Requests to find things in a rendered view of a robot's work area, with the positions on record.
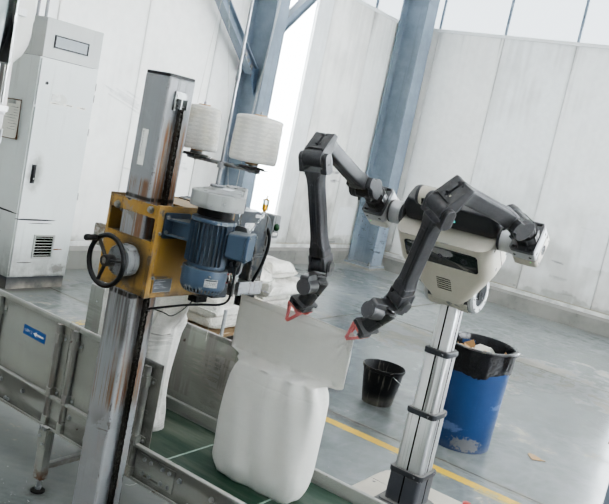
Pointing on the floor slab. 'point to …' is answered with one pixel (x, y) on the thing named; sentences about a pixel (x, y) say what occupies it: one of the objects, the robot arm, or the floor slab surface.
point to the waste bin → (475, 393)
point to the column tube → (152, 176)
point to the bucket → (381, 382)
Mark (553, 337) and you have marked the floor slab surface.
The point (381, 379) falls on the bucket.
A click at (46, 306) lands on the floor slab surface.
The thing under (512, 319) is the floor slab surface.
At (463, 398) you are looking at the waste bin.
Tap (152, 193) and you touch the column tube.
